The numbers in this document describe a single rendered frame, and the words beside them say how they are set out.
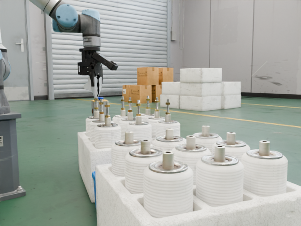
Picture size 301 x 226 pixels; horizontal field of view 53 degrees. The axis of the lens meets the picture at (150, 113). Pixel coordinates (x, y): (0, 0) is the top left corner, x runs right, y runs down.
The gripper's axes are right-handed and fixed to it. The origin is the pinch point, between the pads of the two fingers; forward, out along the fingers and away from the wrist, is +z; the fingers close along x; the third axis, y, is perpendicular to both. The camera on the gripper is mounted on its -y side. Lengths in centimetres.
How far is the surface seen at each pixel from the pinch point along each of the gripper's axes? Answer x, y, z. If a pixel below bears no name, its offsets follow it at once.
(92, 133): 13.5, -4.9, 14.2
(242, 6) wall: -591, -35, -161
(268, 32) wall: -556, -88, -98
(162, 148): 40, -41, 12
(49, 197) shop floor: 29.0, 4.1, 35.1
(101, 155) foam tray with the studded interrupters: 26.9, -15.9, 18.7
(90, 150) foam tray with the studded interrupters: 28.3, -12.6, 17.1
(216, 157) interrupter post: 54, -57, 9
